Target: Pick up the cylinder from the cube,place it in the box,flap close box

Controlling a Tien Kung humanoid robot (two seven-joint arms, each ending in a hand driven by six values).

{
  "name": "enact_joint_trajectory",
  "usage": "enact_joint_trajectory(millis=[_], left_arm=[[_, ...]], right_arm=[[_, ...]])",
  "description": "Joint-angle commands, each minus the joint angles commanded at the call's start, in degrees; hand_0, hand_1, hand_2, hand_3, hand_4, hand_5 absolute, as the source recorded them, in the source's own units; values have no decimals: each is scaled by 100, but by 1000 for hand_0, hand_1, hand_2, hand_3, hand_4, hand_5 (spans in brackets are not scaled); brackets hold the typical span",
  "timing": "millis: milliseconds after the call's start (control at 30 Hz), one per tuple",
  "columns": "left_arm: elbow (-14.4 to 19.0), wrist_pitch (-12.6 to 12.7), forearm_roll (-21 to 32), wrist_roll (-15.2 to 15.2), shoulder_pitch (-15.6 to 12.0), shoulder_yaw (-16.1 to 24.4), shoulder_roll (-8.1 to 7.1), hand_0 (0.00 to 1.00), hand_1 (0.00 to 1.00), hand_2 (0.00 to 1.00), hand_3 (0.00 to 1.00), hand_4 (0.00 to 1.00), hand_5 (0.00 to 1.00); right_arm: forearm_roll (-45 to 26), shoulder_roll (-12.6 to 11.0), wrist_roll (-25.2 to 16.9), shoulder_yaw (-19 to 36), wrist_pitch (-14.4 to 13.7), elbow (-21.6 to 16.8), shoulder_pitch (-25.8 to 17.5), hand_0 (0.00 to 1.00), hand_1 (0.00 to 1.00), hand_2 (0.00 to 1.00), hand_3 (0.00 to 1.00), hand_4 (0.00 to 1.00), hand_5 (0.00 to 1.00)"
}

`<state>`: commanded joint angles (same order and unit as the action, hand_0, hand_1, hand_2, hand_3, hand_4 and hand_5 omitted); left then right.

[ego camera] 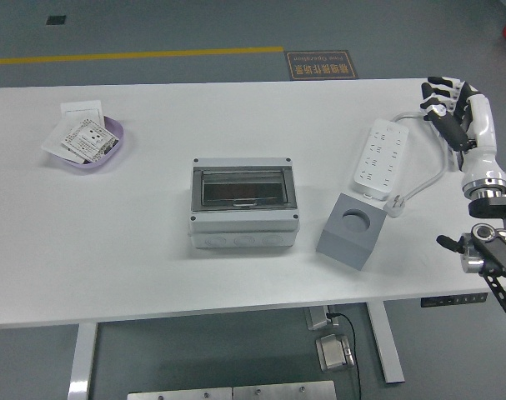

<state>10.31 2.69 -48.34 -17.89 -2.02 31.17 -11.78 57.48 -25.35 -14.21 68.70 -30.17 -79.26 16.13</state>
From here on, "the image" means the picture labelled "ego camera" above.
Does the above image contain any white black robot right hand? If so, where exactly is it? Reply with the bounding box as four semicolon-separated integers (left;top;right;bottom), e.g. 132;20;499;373
420;76;506;188

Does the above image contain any grey enclosure box with lid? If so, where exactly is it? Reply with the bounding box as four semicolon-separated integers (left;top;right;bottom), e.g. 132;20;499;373
188;157;300;250

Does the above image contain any grey cube with round hole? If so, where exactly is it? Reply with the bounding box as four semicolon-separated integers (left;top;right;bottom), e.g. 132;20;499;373
315;192;388;271

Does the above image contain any silver floor socket box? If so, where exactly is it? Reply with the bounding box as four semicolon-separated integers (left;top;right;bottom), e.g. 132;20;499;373
315;332;356;372

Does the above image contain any white power strip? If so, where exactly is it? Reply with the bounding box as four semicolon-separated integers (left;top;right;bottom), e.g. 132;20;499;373
352;117;410;201

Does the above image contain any black table control panel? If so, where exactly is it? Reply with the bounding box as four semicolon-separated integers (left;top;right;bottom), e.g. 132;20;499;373
420;292;488;308

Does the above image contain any brown floor sign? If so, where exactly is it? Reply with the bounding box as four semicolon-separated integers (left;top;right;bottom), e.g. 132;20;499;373
283;50;358;81

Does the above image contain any white table leg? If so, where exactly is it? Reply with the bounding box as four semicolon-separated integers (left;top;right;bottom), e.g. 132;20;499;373
68;322;98;400
365;300;405;384

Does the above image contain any white plastic packet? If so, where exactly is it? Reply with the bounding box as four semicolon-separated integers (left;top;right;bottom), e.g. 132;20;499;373
41;118;83;163

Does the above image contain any white power strip cable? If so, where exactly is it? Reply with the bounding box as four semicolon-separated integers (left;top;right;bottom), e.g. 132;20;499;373
383;108;464;218

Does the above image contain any black floor cable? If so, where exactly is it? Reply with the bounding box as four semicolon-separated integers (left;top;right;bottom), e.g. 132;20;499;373
327;312;362;400

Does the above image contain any packaged wall socket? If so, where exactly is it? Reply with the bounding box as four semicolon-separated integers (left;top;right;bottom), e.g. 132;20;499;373
60;118;121;164

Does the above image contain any white switch plate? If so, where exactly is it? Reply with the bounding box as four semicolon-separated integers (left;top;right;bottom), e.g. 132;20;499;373
60;99;106;126

